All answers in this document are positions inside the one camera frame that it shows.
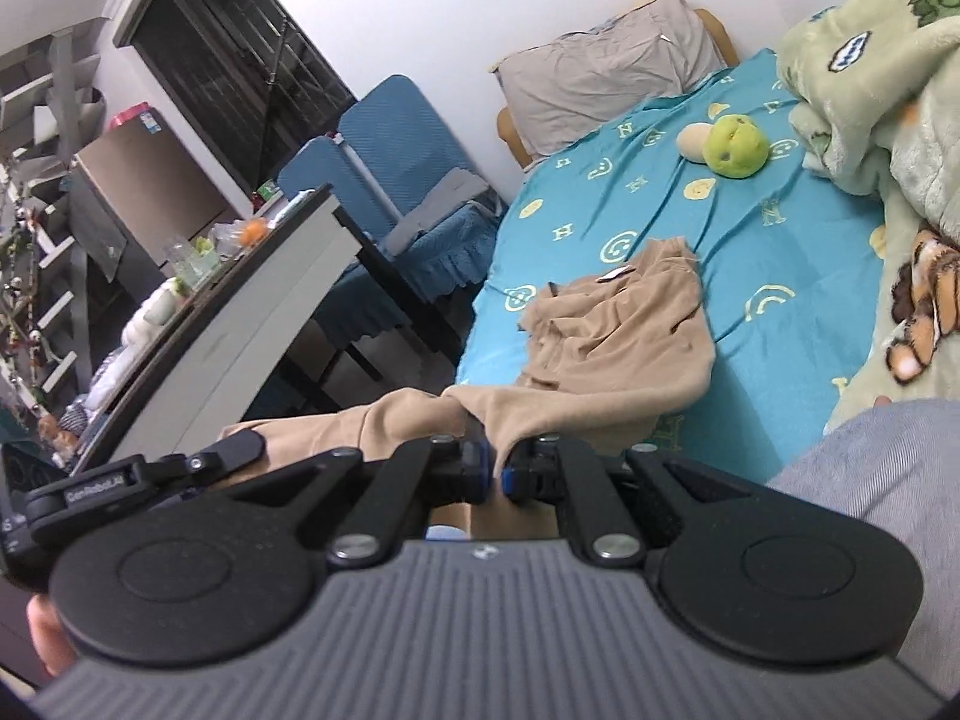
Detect person's left hand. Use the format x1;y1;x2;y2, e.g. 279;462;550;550
26;595;80;681

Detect white table with dark top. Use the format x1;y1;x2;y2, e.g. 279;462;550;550
73;182;467;470

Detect cream plush toy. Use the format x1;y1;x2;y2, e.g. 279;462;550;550
676;122;715;164

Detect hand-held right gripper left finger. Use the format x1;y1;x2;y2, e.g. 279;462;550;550
225;431;496;569

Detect white round bottle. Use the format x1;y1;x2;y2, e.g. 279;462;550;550
120;277;186;347

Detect clear glass cup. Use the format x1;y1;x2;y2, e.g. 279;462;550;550
165;240;200;280

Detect beige pants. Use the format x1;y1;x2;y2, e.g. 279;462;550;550
221;236;719;541

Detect silver mini refrigerator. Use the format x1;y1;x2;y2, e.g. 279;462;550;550
70;101;254;272

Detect dark window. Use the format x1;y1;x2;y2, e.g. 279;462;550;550
112;0;359;197

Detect white ladder shelf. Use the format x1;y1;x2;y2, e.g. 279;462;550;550
0;15;107;410

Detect person's leg in grey pants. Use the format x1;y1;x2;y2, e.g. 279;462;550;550
763;397;960;700

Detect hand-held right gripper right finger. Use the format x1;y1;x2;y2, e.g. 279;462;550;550
502;433;760;569

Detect grey pillow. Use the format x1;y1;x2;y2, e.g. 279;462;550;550
495;4;728;160

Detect blue printed bed sheet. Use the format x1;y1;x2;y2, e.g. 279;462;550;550
454;47;891;490

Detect green plush toy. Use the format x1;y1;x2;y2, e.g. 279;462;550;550
703;114;772;180

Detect chair with blue frilled cover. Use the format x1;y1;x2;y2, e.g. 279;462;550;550
319;199;505;383

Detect green printed blanket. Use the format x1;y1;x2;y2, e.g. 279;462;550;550
775;0;960;437

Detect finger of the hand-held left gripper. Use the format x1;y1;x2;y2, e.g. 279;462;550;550
145;430;268;494

